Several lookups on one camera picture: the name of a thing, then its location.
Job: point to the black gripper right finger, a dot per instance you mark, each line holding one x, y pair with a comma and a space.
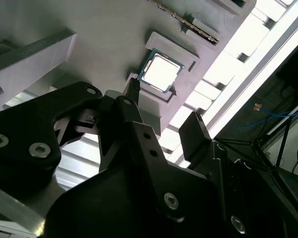
196, 141

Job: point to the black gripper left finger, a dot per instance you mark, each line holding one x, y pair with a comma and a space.
22, 129

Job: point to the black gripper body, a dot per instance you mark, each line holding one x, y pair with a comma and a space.
101, 210

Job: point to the silver CPU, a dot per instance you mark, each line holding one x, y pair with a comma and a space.
161, 72

